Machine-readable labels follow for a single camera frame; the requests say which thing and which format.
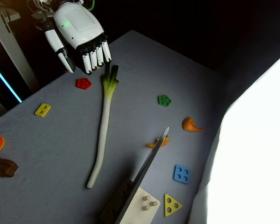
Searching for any grey kitchen knife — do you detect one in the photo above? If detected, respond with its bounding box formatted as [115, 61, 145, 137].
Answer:
[114, 126, 170, 224]

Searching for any yellow two-hole rectangular block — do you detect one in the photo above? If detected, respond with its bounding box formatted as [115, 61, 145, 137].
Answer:
[34, 103, 51, 118]

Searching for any orange toy food piece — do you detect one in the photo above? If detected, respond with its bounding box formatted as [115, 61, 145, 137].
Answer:
[145, 134, 170, 148]
[182, 117, 204, 133]

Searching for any cyan light strip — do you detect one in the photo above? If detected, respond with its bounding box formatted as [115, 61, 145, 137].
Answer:
[0, 61, 23, 103]

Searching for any long leek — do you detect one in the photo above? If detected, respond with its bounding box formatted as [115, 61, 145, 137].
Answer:
[86, 64, 119, 189]

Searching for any red pentagon block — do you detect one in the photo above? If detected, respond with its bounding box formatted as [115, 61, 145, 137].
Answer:
[75, 78, 92, 91]

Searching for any blue four-hole square block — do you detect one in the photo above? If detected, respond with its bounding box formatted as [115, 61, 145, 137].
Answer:
[173, 164, 191, 185]

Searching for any green pentagon block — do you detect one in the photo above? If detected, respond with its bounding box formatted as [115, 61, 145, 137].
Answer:
[157, 94, 172, 108]

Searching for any beige peg board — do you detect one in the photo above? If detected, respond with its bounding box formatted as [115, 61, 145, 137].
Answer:
[119, 186, 161, 224]

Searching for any white frame post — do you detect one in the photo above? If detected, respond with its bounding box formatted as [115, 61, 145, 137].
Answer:
[0, 0, 40, 93]

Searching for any yellow three-hole triangle block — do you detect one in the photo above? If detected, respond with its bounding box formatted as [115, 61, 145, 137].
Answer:
[163, 193, 183, 217]

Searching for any brown toy food piece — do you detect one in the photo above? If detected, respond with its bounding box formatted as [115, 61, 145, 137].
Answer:
[0, 159, 19, 178]

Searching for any grey table cloth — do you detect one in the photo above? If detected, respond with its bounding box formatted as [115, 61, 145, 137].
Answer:
[0, 29, 238, 224]

